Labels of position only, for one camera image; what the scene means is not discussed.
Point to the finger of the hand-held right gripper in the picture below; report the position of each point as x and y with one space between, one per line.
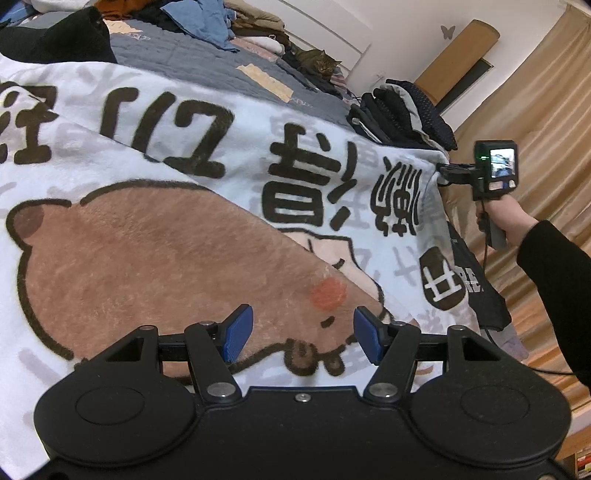
455 173

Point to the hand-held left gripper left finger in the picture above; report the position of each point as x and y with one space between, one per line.
238 334

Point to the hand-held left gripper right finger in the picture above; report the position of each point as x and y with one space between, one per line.
368 334

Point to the white printed fleece blanket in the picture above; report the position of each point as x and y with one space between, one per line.
138 254

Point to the person's right forearm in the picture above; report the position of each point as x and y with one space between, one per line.
558 286

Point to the stack of folded clothes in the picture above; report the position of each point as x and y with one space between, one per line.
401 110

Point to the beige folded clothes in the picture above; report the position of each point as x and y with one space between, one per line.
258 23

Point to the person's right hand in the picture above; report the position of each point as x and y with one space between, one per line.
512 219

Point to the beige curtain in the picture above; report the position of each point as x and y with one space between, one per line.
545 115

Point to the black board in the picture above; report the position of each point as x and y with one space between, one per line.
471 76

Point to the black printed t-shirt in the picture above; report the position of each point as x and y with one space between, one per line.
480 300

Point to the tabby cat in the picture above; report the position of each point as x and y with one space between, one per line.
318 62

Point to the white headboard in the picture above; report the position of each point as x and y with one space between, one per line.
332 27

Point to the white folded cloth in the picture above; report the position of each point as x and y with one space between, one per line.
265 45

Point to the row of books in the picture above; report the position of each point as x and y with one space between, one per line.
579 461

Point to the grey printed bed quilt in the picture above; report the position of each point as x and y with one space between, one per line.
194 64

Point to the blue denim shirt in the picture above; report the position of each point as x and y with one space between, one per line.
203 18

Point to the black garment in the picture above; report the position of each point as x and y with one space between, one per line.
152 18

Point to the black coat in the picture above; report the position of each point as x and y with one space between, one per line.
60 41

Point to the rust brown sweater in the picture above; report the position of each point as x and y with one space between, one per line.
115 5

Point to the butterfly wall sticker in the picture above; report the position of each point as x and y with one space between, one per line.
448 31

